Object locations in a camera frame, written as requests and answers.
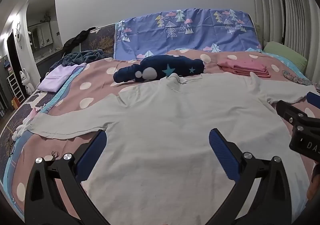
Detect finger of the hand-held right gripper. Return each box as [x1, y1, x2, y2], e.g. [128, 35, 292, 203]
[276, 100, 308, 125]
[306, 92, 320, 106]

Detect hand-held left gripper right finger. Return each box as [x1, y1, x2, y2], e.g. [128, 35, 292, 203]
[207, 128, 293, 225]

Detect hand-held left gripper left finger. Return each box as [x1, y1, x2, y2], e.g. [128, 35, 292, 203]
[24, 129, 110, 225]

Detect white long-sleeve shirt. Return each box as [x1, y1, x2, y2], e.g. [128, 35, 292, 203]
[30, 73, 318, 225]

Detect folded pink clothes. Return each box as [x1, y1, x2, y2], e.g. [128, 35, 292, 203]
[217, 60, 272, 78]

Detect floral patterned cloth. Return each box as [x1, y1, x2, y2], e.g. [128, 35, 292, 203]
[282, 70, 320, 93]

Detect green pillow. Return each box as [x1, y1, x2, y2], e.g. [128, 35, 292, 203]
[263, 41, 308, 71]

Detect pink polka-dot blanket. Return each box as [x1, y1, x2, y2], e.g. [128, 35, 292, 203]
[5, 49, 320, 225]

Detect dark deer print bed sheet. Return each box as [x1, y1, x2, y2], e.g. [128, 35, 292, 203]
[0, 89, 60, 190]

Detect folded lilac cloth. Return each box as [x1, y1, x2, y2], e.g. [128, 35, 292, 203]
[37, 63, 87, 92]

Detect white pleated curtain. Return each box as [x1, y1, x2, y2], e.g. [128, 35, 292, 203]
[247, 0, 318, 66]

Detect white cat figurine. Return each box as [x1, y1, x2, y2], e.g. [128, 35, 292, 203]
[19, 68, 34, 94]

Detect navy star print garment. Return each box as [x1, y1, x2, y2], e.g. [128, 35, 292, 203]
[113, 55, 205, 84]

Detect dark grey fleece blanket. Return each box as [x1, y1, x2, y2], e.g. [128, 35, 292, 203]
[49, 49, 105, 72]

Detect white storage rack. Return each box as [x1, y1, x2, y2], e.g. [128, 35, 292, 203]
[6, 74, 25, 106]

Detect dark tree print headboard cover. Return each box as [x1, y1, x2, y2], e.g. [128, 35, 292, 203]
[79, 24, 117, 59]

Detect black garment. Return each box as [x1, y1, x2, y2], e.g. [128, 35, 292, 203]
[62, 27, 97, 52]

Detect blue tree print sheet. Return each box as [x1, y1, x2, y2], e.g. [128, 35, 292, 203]
[113, 8, 263, 61]

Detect white deer wall clock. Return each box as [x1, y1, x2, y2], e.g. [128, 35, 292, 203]
[14, 23, 23, 42]

